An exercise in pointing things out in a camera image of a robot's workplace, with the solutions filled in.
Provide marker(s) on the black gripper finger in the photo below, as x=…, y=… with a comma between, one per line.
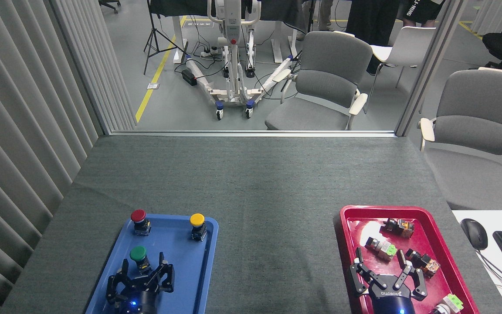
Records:
x=360, y=279
x=164, y=279
x=416, y=283
x=116, y=285

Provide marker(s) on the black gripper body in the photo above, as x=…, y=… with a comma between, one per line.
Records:
x=140, y=301
x=390, y=298

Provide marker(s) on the green push button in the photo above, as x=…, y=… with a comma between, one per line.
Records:
x=138, y=254

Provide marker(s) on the yellow push button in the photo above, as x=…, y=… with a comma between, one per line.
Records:
x=197, y=219

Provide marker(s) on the red push button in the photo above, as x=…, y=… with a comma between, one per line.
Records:
x=138, y=215

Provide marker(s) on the blue plastic tray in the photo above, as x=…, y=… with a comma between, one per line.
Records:
x=185, y=270

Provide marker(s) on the red plastic tray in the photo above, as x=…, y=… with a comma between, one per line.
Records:
x=447, y=279

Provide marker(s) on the black computer mouse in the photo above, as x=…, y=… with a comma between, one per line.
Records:
x=474, y=233

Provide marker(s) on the white desk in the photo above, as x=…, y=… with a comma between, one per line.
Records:
x=501, y=220

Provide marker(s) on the grey chair with cream armrests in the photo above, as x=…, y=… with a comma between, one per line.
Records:
x=325, y=83
x=479, y=131

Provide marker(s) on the floor socket plate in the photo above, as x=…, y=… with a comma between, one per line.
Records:
x=153, y=86

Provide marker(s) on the black power brick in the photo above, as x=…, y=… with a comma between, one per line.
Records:
x=188, y=77

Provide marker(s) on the white power strip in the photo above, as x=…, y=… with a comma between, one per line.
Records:
x=209, y=52

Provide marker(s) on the white stand on wheels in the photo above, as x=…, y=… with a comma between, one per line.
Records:
x=232, y=56

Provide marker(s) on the white chair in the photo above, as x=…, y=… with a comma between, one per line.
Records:
x=412, y=46

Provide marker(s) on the black tripod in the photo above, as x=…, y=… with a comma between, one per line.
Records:
x=154, y=35

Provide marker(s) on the person in black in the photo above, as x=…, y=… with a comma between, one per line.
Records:
x=371, y=19

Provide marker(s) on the black office chair base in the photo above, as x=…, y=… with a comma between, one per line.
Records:
x=110, y=4

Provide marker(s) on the black switch with orange block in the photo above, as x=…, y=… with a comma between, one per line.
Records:
x=423, y=263
x=397, y=227

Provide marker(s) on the white switch with green block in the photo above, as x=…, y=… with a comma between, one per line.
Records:
x=451, y=302
x=381, y=247

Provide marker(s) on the silver table edge rail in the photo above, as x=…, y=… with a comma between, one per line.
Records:
x=251, y=134

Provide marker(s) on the silver post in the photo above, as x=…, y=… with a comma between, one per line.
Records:
x=434, y=61

